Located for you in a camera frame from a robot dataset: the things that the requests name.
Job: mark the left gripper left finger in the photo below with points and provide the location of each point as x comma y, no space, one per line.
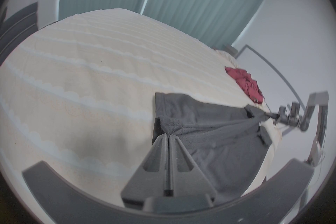
147,183

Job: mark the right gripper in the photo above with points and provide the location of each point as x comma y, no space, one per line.
283,115

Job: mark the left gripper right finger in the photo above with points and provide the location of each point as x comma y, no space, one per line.
191,183

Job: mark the black T-shirt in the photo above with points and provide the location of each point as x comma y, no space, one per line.
223,144

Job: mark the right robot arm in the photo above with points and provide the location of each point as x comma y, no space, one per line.
305,120

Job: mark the bed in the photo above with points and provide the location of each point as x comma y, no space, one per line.
78,86

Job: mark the red garment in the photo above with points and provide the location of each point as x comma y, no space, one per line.
246,83

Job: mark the cream pillow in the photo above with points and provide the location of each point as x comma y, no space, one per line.
227,56

